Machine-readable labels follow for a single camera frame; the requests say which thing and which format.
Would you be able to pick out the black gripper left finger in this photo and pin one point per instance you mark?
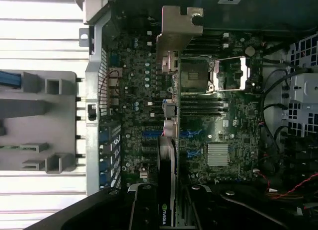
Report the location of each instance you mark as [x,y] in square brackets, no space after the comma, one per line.
[104,210]

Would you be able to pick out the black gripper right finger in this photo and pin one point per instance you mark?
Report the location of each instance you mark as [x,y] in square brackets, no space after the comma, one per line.
[213,212]

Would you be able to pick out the silver chipset heatsink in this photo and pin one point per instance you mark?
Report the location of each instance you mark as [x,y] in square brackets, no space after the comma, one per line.
[217,154]

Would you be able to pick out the blue expansion slot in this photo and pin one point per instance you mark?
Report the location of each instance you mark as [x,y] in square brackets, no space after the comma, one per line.
[150,134]

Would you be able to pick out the green motherboard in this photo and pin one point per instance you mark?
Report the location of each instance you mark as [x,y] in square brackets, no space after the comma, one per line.
[139,103]

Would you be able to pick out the grey parts rack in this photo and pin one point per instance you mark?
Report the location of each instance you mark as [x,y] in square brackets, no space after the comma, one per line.
[37,115]

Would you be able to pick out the open dark PC case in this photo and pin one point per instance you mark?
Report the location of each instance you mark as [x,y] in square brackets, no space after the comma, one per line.
[93,78]

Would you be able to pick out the CPU socket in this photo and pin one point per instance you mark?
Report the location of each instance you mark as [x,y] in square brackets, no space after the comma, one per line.
[193,76]

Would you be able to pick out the metal socket cover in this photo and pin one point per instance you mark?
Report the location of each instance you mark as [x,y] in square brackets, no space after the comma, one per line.
[244,73]

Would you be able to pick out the perforated metal drive cage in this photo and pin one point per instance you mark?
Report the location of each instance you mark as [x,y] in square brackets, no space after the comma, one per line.
[305,91]

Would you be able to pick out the hard disk in blue caddy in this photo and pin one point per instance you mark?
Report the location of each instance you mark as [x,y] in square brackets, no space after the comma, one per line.
[8,79]

